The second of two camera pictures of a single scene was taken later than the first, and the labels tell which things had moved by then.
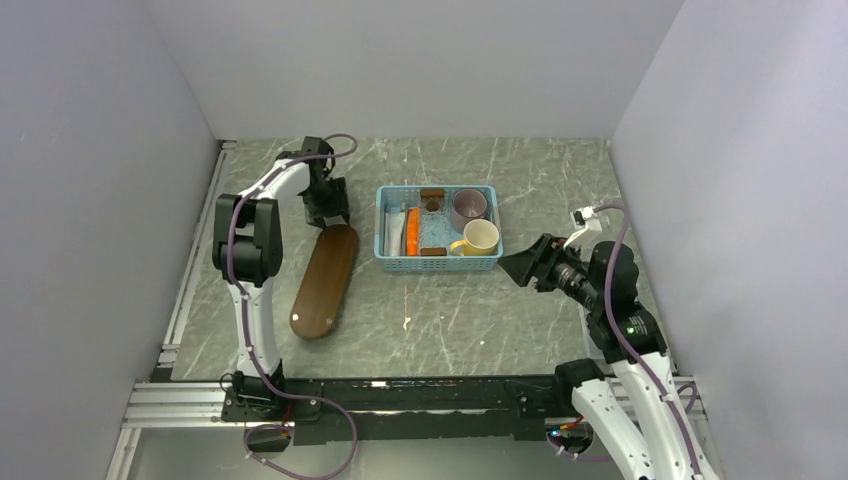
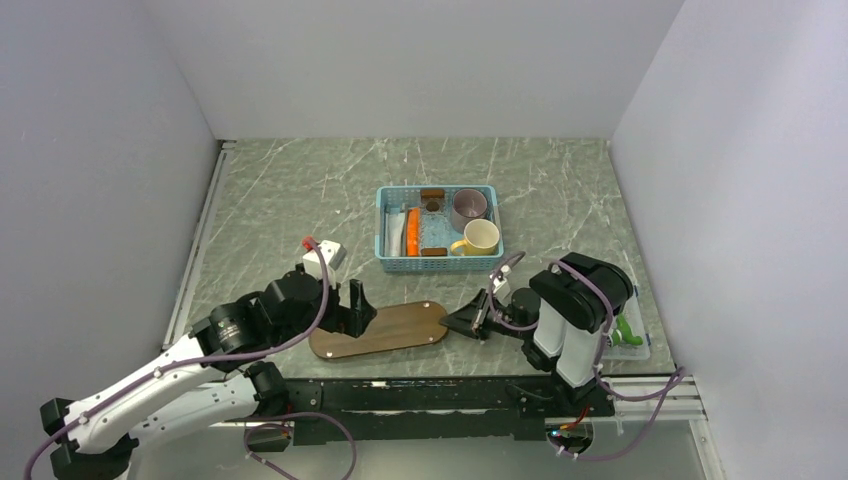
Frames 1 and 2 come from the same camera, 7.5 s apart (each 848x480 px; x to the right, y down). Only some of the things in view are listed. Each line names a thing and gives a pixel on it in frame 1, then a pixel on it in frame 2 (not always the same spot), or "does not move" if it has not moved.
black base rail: x=425 y=409 does not move
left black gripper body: x=326 y=200 → x=335 y=316
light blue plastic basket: x=409 y=196 does not move
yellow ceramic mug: x=480 y=239 does not move
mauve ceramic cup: x=468 y=205 does not move
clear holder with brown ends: x=435 y=222 does not move
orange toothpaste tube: x=413 y=240 does not move
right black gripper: x=540 y=258 → x=469 y=318
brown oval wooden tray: x=324 y=283 → x=393 y=327
